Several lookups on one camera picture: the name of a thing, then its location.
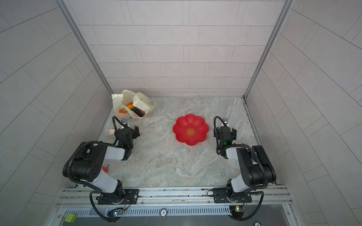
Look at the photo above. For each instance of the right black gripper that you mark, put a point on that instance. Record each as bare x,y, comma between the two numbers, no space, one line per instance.
226,131

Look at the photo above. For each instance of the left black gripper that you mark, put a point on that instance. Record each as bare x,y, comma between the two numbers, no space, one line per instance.
133,133

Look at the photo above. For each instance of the cream plastic fruit bag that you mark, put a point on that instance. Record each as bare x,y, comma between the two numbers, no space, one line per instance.
139,100

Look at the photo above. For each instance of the black grape bunch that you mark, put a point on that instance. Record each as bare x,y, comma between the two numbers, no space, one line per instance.
138,112

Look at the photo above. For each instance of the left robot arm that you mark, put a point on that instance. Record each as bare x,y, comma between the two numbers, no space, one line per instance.
85,165

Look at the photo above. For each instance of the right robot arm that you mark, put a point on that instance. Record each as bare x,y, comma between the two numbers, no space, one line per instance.
256,170

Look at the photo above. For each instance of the beige rolling pin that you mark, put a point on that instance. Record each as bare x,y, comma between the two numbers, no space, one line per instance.
112,131

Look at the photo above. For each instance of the yellow red mango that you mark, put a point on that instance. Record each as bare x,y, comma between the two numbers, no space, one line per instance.
130,106

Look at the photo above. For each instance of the red flower-shaped plate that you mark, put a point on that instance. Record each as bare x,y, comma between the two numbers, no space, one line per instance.
191,130

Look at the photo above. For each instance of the right circuit board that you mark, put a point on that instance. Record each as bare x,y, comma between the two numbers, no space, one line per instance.
237,212

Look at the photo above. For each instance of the circuit board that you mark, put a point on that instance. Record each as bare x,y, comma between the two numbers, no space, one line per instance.
237,212
116,213

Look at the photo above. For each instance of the left circuit board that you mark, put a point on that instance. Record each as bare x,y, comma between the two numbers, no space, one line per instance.
116,213

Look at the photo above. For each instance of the green block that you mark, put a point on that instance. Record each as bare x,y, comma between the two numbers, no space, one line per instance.
70,218

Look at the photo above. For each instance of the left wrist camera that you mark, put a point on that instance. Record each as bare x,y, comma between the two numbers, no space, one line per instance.
124,122

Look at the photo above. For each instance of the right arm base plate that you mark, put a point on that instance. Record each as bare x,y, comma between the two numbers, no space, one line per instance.
227,195

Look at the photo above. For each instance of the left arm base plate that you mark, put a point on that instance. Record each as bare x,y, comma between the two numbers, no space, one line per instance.
125,197

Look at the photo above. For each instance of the aluminium mounting rail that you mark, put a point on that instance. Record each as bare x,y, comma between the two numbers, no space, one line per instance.
197,196

